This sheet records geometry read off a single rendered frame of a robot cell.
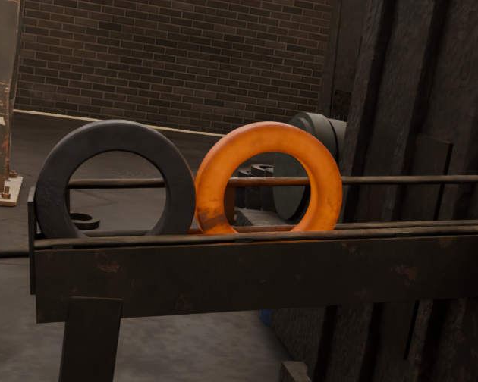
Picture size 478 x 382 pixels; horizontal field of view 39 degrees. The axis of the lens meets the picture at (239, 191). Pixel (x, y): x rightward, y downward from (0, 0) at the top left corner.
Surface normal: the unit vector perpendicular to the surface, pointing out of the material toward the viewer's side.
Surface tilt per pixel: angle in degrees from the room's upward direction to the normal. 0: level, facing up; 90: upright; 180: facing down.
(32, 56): 90
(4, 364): 0
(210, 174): 90
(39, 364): 0
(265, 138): 90
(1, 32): 90
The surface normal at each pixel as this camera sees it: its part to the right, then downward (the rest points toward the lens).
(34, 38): 0.25, 0.22
